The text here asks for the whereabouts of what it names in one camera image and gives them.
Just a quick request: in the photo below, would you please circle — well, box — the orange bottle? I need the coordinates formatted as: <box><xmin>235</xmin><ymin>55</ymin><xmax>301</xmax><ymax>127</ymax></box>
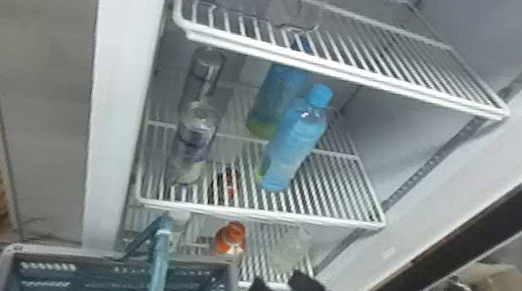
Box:
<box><xmin>208</xmin><ymin>217</ymin><xmax>251</xmax><ymax>262</ymax></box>

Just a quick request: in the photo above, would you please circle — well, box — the blue basket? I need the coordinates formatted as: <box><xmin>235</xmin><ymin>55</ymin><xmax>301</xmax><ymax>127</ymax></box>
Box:
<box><xmin>0</xmin><ymin>187</ymin><xmax>260</xmax><ymax>291</ymax></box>

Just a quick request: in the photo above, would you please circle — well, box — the white fridge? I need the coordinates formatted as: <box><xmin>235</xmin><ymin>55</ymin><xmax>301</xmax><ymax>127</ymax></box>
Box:
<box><xmin>0</xmin><ymin>0</ymin><xmax>522</xmax><ymax>291</ymax></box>

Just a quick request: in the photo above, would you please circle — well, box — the silver can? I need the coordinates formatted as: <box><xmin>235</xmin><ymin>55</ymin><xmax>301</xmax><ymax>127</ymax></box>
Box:
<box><xmin>161</xmin><ymin>97</ymin><xmax>224</xmax><ymax>194</ymax></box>
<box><xmin>179</xmin><ymin>43</ymin><xmax>228</xmax><ymax>111</ymax></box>

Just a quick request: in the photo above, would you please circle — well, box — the red can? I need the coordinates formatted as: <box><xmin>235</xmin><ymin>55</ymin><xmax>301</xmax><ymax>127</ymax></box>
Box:
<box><xmin>210</xmin><ymin>166</ymin><xmax>243</xmax><ymax>205</ymax></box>

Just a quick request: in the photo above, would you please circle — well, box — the clear bottle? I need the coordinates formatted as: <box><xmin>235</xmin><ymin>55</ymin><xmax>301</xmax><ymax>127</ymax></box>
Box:
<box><xmin>157</xmin><ymin>205</ymin><xmax>193</xmax><ymax>254</ymax></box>
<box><xmin>271</xmin><ymin>223</ymin><xmax>315</xmax><ymax>276</ymax></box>

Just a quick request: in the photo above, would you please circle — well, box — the blue bottle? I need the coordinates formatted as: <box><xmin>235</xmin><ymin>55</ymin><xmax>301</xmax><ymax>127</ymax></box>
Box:
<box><xmin>244</xmin><ymin>59</ymin><xmax>309</xmax><ymax>144</ymax></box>
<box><xmin>252</xmin><ymin>74</ymin><xmax>337</xmax><ymax>200</ymax></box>

